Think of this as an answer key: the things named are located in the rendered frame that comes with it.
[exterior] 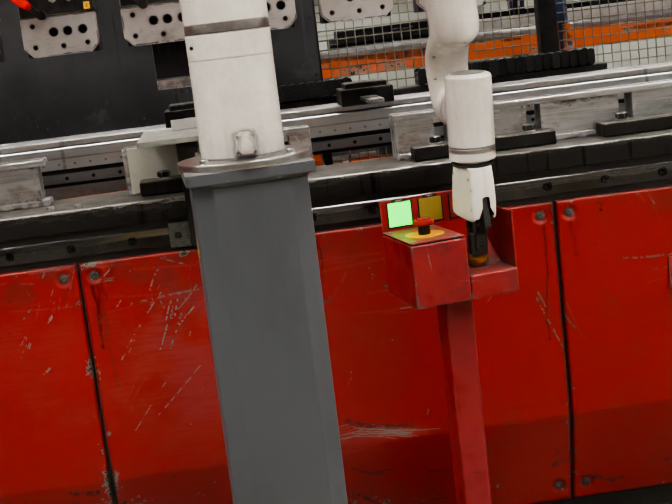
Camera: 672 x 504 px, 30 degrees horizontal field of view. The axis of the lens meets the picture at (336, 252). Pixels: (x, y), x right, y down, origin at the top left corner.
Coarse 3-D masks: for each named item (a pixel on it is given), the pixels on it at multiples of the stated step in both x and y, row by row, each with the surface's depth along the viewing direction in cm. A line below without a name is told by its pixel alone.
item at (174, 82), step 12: (156, 48) 257; (168, 48) 257; (180, 48) 257; (156, 60) 257; (168, 60) 257; (180, 60) 258; (156, 72) 258; (168, 72) 258; (180, 72) 258; (168, 84) 259; (180, 84) 259
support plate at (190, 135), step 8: (144, 136) 247; (152, 136) 244; (160, 136) 242; (168, 136) 240; (176, 136) 238; (184, 136) 235; (192, 136) 234; (144, 144) 233; (152, 144) 233; (160, 144) 233; (168, 144) 234
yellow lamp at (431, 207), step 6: (426, 198) 237; (432, 198) 237; (438, 198) 237; (420, 204) 237; (426, 204) 237; (432, 204) 237; (438, 204) 238; (420, 210) 237; (426, 210) 237; (432, 210) 237; (438, 210) 238; (420, 216) 237; (426, 216) 237; (432, 216) 238; (438, 216) 238
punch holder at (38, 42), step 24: (48, 0) 250; (72, 0) 250; (96, 0) 258; (24, 24) 250; (48, 24) 250; (72, 24) 251; (96, 24) 251; (24, 48) 251; (48, 48) 251; (72, 48) 252; (96, 48) 254
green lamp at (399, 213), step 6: (390, 204) 235; (396, 204) 235; (402, 204) 236; (408, 204) 236; (390, 210) 235; (396, 210) 235; (402, 210) 236; (408, 210) 236; (390, 216) 235; (396, 216) 236; (402, 216) 236; (408, 216) 236; (390, 222) 235; (396, 222) 236; (402, 222) 236; (408, 222) 236
